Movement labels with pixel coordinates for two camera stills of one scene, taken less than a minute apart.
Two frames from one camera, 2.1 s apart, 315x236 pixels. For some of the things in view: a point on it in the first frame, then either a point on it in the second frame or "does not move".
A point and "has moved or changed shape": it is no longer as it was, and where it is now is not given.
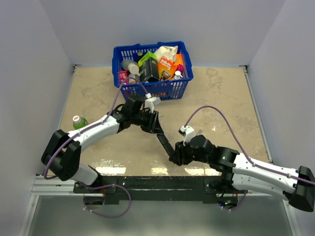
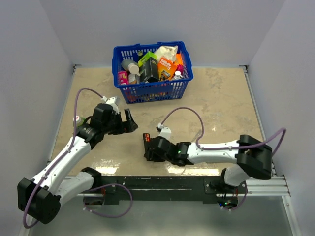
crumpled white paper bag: [169, 52] does not move
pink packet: [122, 75] does not move
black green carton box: [148, 67] does not move
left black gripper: [153, 123] -> [125, 127]
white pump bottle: [177, 75] does not move
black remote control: [166, 145] has moved or changed shape
